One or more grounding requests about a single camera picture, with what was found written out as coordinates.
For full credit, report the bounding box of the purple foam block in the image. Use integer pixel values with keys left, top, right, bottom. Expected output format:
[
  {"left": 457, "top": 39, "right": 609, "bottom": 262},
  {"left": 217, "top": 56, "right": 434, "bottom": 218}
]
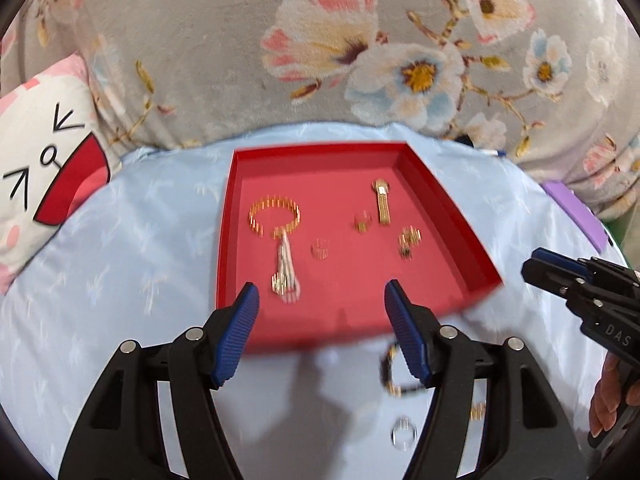
[{"left": 542, "top": 180, "right": 608, "bottom": 253}]

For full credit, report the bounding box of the light blue bedsheet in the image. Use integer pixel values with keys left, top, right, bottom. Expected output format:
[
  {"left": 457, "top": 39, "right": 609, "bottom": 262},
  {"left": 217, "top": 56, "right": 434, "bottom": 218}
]
[{"left": 0, "top": 122, "right": 626, "bottom": 480}]

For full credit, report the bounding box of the grey floral blanket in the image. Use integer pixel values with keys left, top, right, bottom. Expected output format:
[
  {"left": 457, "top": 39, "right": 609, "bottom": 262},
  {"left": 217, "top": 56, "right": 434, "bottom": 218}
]
[{"left": 0, "top": 0, "right": 640, "bottom": 221}]

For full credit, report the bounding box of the white cat face pillow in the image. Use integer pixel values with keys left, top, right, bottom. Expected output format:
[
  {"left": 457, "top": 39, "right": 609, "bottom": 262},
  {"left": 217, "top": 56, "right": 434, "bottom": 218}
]
[{"left": 0, "top": 52, "right": 123, "bottom": 293}]

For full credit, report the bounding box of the gold watch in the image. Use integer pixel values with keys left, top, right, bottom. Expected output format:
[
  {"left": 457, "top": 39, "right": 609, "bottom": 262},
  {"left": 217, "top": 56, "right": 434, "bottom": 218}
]
[{"left": 371, "top": 178, "right": 393, "bottom": 226}]

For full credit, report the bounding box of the gold bangle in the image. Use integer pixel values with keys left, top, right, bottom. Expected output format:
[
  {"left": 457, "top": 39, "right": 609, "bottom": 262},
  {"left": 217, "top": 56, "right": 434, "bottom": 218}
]
[{"left": 248, "top": 195, "right": 302, "bottom": 238}]

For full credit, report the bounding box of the black bead bracelet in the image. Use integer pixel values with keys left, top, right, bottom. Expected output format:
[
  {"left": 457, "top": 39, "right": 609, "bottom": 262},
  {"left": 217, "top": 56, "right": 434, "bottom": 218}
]
[{"left": 377, "top": 341, "right": 426, "bottom": 398}]

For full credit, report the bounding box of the gold chain bracelet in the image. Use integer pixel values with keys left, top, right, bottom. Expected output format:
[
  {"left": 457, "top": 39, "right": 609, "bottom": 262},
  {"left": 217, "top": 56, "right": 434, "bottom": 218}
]
[{"left": 397, "top": 226, "right": 421, "bottom": 261}]

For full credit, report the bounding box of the person's right hand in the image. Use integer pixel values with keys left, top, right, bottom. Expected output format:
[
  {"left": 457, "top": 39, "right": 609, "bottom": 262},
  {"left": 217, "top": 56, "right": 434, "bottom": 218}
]
[{"left": 589, "top": 355, "right": 627, "bottom": 437}]

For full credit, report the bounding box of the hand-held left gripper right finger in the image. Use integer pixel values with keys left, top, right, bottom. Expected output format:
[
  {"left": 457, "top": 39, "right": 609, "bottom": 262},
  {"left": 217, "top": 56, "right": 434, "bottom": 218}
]
[{"left": 384, "top": 279, "right": 588, "bottom": 480}]

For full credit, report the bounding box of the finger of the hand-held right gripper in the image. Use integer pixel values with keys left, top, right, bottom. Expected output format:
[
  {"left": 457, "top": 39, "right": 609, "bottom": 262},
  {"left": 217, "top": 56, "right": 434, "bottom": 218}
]
[
  {"left": 521, "top": 259, "right": 588, "bottom": 307},
  {"left": 531, "top": 248, "right": 595, "bottom": 281}
]

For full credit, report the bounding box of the red cardboard box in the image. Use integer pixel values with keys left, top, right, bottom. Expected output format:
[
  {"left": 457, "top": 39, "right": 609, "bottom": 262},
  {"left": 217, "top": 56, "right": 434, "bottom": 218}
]
[{"left": 216, "top": 142, "right": 505, "bottom": 351}]

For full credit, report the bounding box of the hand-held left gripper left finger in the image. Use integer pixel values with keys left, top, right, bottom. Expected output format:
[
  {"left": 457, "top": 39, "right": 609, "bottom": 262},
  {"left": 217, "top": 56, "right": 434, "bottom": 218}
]
[{"left": 57, "top": 281, "right": 261, "bottom": 480}]

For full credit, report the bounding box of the silver ring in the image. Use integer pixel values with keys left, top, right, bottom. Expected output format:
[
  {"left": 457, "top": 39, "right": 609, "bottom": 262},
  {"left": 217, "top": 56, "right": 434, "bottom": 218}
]
[{"left": 390, "top": 416, "right": 418, "bottom": 450}]

